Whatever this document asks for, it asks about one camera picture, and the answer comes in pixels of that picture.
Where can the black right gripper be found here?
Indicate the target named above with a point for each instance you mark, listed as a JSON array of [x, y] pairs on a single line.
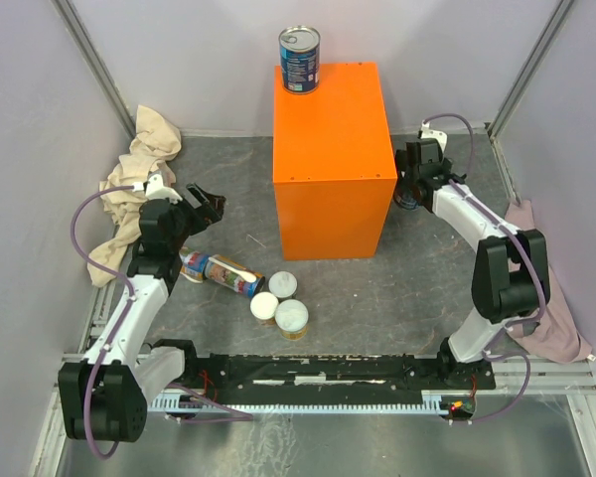
[[401, 165]]

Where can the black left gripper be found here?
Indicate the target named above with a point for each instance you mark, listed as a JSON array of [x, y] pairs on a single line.
[[211, 209]]

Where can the blue tall tin can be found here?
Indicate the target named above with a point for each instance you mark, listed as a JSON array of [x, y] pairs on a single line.
[[299, 48]]

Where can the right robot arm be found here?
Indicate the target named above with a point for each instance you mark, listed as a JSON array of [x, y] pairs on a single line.
[[510, 279]]

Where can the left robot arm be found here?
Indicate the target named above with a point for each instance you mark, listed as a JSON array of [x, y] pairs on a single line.
[[105, 395]]

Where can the orange box counter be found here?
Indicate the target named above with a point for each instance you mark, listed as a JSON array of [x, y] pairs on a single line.
[[333, 165]]

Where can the yellow labelled lying can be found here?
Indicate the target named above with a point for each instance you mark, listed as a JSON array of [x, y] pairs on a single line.
[[193, 264]]

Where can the colourful lying can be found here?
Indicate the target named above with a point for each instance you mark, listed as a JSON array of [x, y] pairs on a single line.
[[221, 270]]

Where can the beige crumpled cloth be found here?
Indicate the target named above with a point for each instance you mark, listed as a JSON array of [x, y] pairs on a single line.
[[157, 141]]

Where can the white lid small can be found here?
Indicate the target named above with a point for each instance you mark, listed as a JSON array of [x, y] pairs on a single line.
[[263, 307]]

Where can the grey lid can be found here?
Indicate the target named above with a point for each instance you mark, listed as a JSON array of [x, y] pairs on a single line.
[[283, 285]]

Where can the yellow can white lid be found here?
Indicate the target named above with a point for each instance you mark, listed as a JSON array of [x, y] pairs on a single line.
[[292, 317]]

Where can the mauve crumpled cloth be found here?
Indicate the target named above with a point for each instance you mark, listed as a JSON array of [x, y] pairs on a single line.
[[556, 337]]

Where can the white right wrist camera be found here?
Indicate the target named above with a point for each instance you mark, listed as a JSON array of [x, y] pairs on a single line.
[[427, 132]]

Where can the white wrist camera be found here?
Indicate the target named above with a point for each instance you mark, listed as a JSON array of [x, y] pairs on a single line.
[[156, 187], [427, 132]]

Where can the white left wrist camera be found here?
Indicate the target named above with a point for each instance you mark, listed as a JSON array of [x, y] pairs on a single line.
[[156, 187]]

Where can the aluminium frame post right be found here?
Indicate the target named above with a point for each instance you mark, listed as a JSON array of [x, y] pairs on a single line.
[[545, 40]]

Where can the aluminium frame post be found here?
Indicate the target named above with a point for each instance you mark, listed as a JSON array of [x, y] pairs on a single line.
[[545, 40], [76, 28]]

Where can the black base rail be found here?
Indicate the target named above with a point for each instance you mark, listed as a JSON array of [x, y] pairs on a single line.
[[332, 379]]

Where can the aluminium frame post left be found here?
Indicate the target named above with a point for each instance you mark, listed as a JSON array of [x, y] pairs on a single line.
[[76, 28]]

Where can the light blue cable duct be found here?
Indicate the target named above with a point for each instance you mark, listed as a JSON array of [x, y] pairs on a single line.
[[176, 402]]

